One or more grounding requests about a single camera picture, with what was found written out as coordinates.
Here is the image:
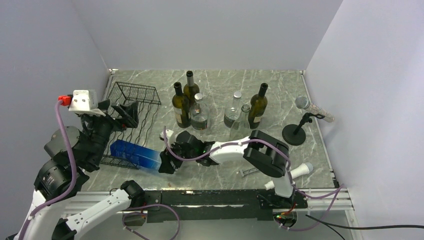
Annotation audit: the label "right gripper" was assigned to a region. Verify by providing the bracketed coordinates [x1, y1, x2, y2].
[158, 138, 197, 175]

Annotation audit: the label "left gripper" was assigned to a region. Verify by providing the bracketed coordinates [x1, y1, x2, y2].
[83, 99, 139, 168]

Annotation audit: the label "blue square glass bottle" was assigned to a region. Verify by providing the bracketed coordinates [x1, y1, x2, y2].
[109, 140, 162, 170]

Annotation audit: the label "dark green wine bottle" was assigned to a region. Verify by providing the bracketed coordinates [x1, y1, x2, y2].
[171, 81, 191, 129]

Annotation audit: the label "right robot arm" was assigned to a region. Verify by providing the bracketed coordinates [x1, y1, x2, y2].
[158, 128, 296, 208]

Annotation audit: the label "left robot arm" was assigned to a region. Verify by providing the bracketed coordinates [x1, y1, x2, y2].
[10, 95, 146, 240]

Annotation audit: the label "green wine bottle grey cap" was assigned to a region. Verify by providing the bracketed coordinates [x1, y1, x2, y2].
[183, 70, 200, 106]

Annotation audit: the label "clear empty glass bottle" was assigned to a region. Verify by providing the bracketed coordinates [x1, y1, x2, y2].
[229, 104, 251, 141]

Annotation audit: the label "clear labelled bottle silver cap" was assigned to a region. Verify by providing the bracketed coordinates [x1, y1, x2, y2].
[223, 91, 242, 128]

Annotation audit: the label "dark wine bottle right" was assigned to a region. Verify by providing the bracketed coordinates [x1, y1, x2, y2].
[248, 82, 268, 129]

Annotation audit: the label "grey tool coloured blocks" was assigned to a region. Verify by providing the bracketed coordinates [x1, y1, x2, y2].
[239, 167, 259, 178]

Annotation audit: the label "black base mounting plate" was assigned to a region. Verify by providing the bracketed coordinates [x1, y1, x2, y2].
[131, 189, 308, 223]

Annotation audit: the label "white toy microphone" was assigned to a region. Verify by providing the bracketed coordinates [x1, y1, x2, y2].
[264, 162, 314, 190]

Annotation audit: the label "grey handheld microphone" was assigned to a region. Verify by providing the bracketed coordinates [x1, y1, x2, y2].
[294, 96, 335, 123]

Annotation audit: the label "black wire wine rack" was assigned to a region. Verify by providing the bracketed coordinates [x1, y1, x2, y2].
[100, 82, 162, 170]

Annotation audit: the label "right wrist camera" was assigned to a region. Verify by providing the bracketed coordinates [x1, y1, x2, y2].
[159, 129, 176, 142]

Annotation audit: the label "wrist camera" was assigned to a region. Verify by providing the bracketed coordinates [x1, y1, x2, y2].
[58, 89, 106, 116]
[159, 129, 176, 142]

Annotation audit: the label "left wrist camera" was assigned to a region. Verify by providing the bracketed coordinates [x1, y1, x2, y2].
[58, 89, 106, 116]

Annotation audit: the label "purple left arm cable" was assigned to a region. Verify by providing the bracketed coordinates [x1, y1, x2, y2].
[16, 99, 181, 240]

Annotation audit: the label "black power cable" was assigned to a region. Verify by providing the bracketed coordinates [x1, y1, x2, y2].
[305, 214, 424, 240]

